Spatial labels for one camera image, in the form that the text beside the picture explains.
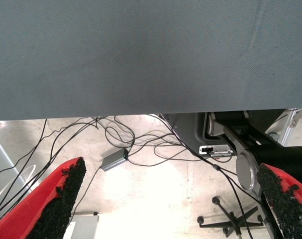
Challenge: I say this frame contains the grey power adapter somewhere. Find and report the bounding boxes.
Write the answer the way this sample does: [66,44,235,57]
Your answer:
[101,148,130,172]

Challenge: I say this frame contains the small aluminium corner bracket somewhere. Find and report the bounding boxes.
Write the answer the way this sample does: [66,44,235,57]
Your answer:
[290,109,302,128]

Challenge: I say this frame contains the bundle of floor cables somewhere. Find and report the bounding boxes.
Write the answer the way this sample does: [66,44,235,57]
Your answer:
[0,113,238,220]

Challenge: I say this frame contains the grey metal table leg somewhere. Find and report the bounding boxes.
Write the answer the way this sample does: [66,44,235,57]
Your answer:
[0,128,19,200]

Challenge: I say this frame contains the thin grey adapter cable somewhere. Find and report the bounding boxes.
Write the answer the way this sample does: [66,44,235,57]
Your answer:
[70,165,104,220]

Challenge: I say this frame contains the black office chair base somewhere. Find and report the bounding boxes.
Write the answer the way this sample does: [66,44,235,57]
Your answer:
[197,196,265,238]

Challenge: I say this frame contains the grey metal box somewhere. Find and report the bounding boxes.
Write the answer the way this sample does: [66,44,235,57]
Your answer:
[63,211,100,239]

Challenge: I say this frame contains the white curved hose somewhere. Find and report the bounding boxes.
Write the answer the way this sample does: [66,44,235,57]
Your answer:
[0,164,37,207]

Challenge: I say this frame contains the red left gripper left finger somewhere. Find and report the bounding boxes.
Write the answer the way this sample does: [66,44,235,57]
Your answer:
[0,156,87,239]

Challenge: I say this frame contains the short aluminium profile post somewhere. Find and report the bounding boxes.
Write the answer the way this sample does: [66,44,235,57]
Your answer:
[280,109,300,147]

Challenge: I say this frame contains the grey metal base plate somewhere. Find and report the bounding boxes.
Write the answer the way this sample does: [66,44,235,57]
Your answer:
[162,112,209,154]

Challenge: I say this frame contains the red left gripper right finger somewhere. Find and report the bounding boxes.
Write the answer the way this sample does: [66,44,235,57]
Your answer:
[256,163,302,239]

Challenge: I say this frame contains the dark grey table cloth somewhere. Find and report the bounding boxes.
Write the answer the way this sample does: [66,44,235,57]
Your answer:
[0,0,302,120]

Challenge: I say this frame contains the small white device box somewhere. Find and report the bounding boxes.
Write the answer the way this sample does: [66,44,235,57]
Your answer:
[199,144,235,158]

